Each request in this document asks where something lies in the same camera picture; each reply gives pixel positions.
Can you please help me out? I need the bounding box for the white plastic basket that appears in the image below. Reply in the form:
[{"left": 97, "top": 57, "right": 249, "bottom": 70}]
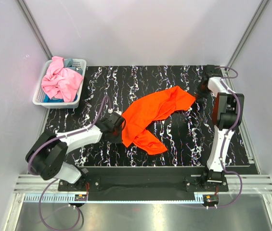
[{"left": 32, "top": 56, "right": 86, "bottom": 109}]

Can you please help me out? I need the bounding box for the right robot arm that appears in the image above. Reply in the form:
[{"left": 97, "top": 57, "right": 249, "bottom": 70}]
[{"left": 195, "top": 65, "right": 245, "bottom": 191}]

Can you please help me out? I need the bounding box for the grey t shirt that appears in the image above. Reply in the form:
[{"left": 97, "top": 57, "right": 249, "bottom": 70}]
[{"left": 63, "top": 58, "right": 74, "bottom": 68}]

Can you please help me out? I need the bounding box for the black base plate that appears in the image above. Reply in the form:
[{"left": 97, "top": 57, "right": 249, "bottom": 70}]
[{"left": 58, "top": 167, "right": 229, "bottom": 203}]

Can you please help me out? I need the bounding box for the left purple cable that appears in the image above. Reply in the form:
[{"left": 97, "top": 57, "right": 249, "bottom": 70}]
[{"left": 27, "top": 95, "right": 114, "bottom": 231}]

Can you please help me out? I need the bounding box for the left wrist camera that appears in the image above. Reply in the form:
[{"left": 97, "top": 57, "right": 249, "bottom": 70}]
[{"left": 108, "top": 108, "right": 122, "bottom": 115}]

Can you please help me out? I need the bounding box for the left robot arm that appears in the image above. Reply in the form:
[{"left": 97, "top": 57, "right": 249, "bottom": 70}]
[{"left": 25, "top": 112, "right": 126, "bottom": 191}]

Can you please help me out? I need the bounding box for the orange t shirt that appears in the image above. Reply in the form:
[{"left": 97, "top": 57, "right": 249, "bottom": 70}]
[{"left": 122, "top": 86, "right": 195, "bottom": 155}]

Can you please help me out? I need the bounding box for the pink t shirt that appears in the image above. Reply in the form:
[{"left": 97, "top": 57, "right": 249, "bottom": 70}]
[{"left": 41, "top": 56, "right": 84, "bottom": 103}]

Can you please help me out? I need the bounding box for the blue t shirt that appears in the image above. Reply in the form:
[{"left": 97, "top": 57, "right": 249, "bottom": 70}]
[{"left": 41, "top": 65, "right": 84, "bottom": 103}]

